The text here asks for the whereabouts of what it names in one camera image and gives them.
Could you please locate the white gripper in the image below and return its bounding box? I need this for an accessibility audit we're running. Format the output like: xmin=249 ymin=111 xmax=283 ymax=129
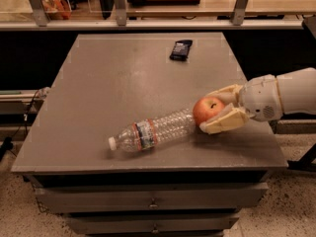
xmin=199 ymin=75 xmax=282 ymax=134

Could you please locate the red orange apple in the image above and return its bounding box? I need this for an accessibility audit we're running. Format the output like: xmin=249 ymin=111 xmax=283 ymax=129
xmin=193 ymin=97 xmax=225 ymax=125

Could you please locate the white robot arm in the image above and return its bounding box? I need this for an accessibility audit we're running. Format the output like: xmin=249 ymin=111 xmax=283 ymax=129
xmin=199 ymin=67 xmax=316 ymax=134

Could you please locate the clear plastic water bottle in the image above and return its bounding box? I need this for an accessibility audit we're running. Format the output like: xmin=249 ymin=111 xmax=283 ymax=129
xmin=108 ymin=109 xmax=196 ymax=152

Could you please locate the grey drawer cabinet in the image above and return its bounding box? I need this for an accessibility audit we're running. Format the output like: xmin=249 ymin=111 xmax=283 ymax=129
xmin=13 ymin=33 xmax=286 ymax=237

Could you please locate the black table leg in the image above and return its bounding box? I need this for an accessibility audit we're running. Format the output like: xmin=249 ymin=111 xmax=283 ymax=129
xmin=288 ymin=144 xmax=316 ymax=172

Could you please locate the lower grey drawer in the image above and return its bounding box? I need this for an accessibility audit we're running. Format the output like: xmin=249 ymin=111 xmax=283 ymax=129
xmin=67 ymin=213 xmax=239 ymax=234

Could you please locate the grey drawer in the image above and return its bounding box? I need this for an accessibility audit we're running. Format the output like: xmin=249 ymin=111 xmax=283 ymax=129
xmin=67 ymin=213 xmax=239 ymax=234
xmin=36 ymin=183 xmax=268 ymax=213

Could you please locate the upper grey drawer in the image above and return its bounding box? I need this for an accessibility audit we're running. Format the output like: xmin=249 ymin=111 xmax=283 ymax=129
xmin=36 ymin=183 xmax=268 ymax=213

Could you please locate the orange bag behind glass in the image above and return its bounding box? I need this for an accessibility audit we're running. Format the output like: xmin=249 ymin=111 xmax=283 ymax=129
xmin=41 ymin=0 xmax=71 ymax=20

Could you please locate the metal railing frame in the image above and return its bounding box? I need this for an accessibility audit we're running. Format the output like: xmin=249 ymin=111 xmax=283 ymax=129
xmin=0 ymin=0 xmax=315 ymax=31

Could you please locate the black cable on floor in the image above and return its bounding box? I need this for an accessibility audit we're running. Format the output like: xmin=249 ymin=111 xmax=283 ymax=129
xmin=0 ymin=88 xmax=42 ymax=161

